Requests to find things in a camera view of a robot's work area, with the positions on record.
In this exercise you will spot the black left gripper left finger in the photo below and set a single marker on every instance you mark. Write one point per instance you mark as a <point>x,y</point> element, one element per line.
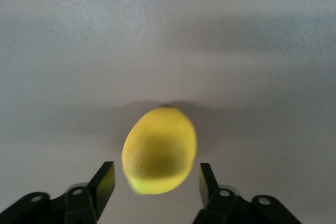
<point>78,205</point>

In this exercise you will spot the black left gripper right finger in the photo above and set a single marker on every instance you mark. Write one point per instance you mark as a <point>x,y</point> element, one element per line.
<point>225,208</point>

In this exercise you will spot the yellow lemon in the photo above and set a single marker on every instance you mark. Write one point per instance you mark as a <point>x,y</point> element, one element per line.
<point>160,150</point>

